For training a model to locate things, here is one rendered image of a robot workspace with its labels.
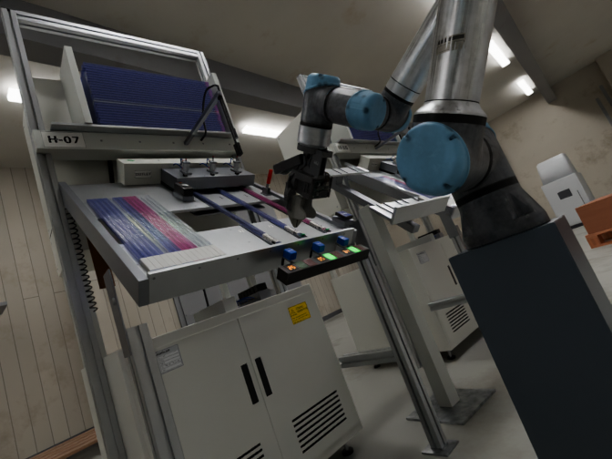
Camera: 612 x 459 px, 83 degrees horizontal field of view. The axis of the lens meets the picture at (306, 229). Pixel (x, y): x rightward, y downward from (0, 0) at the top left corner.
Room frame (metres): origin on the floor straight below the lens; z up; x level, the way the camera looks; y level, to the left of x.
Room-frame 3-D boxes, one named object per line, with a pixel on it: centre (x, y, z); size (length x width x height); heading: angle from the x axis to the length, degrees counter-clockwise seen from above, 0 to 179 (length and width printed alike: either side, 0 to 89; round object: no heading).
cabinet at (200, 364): (1.38, 0.54, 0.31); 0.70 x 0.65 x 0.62; 134
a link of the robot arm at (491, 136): (0.68, -0.35, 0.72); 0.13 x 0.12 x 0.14; 136
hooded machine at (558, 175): (6.70, -4.90, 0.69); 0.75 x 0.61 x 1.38; 140
